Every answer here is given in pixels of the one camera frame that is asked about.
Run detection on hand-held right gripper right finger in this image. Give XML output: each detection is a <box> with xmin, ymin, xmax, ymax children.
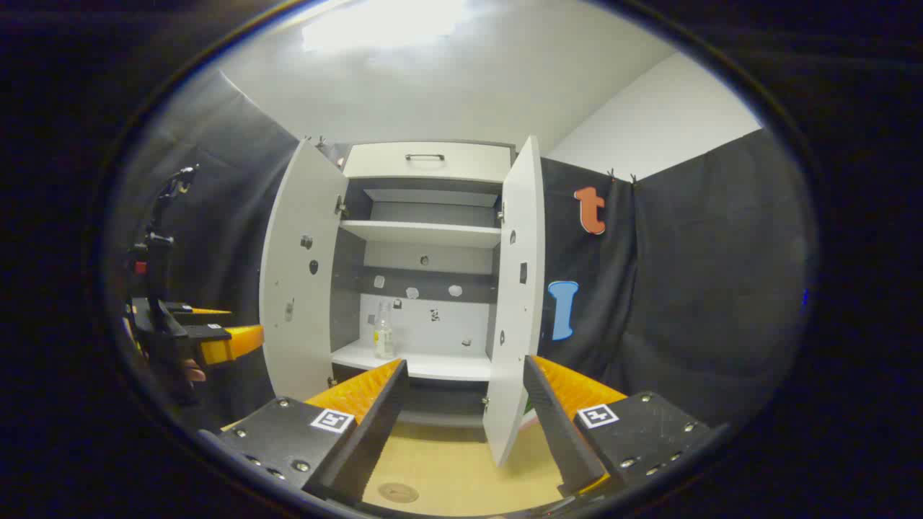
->
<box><xmin>523</xmin><ymin>355</ymin><xmax>729</xmax><ymax>500</ymax></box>

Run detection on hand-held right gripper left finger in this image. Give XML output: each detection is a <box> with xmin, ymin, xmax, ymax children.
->
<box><xmin>198</xmin><ymin>358</ymin><xmax>410</xmax><ymax>505</ymax></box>

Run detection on clear glass bottle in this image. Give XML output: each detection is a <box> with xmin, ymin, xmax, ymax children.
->
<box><xmin>373</xmin><ymin>301</ymin><xmax>396</xmax><ymax>360</ymax></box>

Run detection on cabinet door with camera sticker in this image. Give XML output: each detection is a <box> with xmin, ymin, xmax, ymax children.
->
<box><xmin>260</xmin><ymin>139</ymin><xmax>349</xmax><ymax>403</ymax></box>

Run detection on white cabinet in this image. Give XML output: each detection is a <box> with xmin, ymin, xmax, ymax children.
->
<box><xmin>328</xmin><ymin>141</ymin><xmax>516</xmax><ymax>431</ymax></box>

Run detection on white cabinet shelf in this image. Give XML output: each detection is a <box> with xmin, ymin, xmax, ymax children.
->
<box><xmin>339</xmin><ymin>220</ymin><xmax>502</xmax><ymax>249</ymax></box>

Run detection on white cabinet drawer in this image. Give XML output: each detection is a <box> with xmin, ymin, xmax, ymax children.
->
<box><xmin>343</xmin><ymin>142</ymin><xmax>514</xmax><ymax>183</ymax></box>

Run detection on black backdrop cloth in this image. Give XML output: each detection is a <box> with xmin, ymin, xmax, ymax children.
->
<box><xmin>108</xmin><ymin>68</ymin><xmax>819</xmax><ymax>433</ymax></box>

